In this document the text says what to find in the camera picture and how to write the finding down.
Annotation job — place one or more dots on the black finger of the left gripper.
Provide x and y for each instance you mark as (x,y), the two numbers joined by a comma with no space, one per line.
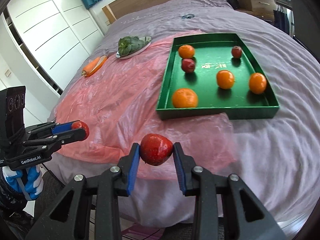
(72,135)

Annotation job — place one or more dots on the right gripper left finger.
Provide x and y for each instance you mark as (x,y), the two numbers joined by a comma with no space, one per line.
(129,167)

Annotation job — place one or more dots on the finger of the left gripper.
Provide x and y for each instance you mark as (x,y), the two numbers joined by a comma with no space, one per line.
(62,128)

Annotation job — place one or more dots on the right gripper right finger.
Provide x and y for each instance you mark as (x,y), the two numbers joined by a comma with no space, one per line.
(184,165)

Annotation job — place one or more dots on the small red apple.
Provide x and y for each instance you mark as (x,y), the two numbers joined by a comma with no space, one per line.
(155,149)
(188,65)
(81,125)

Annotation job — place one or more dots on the small red apple front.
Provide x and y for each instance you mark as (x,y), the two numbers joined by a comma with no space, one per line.
(155,149)

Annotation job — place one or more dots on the small red apple back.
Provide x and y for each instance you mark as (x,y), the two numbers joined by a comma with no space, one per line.
(188,65)

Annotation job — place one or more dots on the large orange with stem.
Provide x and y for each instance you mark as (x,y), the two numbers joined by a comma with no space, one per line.
(257,83)

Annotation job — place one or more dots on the large red apple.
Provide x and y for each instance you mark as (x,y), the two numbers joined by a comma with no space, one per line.
(236,52)

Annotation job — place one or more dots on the black jacket left forearm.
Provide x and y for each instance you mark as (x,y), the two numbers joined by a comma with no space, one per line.
(12,205)

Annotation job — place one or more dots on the blue white gloved left hand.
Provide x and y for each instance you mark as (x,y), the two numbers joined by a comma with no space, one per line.
(34,184)

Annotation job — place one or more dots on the pink plastic sheet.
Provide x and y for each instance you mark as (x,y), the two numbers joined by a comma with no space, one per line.
(118,103)

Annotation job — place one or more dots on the carrot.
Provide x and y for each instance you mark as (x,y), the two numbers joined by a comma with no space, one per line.
(86,71)

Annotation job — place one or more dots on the orange rimmed oval dish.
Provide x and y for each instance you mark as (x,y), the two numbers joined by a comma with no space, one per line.
(99,65)

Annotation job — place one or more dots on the green tray box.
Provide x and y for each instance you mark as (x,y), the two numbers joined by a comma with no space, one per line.
(212,54)

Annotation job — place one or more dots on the purple grey bedspread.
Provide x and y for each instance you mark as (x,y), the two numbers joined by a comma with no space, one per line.
(278,158)

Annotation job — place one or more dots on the white oval plate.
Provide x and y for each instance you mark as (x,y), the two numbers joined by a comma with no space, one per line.
(138,52)

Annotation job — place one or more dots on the green bok choy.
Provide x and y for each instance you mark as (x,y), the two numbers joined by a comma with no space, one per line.
(130,44)

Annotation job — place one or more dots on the white wardrobe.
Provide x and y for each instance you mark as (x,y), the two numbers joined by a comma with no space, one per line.
(59,35)

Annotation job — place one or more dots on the wooden nightstand drawers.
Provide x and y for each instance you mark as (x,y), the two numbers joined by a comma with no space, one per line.
(262,9)

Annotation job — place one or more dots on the dark chair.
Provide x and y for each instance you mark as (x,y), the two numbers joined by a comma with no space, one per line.
(306,27)

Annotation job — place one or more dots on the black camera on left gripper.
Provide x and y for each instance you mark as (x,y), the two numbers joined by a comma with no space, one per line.
(12,122)

